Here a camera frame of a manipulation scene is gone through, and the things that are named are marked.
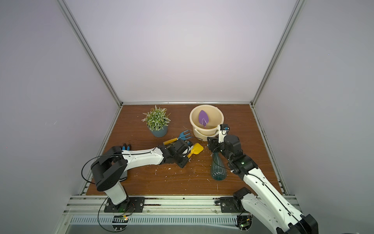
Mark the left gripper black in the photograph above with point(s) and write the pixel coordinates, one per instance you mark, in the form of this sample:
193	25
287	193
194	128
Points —
182	165

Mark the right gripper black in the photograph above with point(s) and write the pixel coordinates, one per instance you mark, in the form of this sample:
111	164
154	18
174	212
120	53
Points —
215	143

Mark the blue rake yellow handle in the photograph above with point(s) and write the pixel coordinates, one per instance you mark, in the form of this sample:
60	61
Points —
183	136

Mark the yellow shovel yellow handle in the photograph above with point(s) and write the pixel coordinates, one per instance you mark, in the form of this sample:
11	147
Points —
196	149

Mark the purple shovel pink handle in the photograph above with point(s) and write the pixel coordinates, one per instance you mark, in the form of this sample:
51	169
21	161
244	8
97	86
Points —
203	118

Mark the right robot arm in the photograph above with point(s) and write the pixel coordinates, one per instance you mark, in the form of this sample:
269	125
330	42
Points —
266	203

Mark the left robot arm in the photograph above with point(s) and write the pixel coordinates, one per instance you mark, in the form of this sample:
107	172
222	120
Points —
108	169

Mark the blue black gardening glove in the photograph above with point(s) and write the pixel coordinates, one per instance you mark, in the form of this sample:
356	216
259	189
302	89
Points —
126	147

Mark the teal spray bottle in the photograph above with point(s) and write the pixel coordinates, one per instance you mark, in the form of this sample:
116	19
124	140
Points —
218	170

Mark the artificial plant in grey pot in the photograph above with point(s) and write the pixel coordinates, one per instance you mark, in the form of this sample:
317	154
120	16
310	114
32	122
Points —
157	120

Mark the cream plastic bucket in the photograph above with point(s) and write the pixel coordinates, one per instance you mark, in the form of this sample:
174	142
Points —
216	117

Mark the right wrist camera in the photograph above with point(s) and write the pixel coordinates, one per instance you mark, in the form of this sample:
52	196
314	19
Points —
223	130

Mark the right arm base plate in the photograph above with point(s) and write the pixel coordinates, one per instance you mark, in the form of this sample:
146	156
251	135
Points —
229	205

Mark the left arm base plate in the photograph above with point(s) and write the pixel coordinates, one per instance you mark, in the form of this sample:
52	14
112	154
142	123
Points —
129	205

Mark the aluminium front rail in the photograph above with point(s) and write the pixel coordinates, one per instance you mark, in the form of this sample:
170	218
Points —
164	205

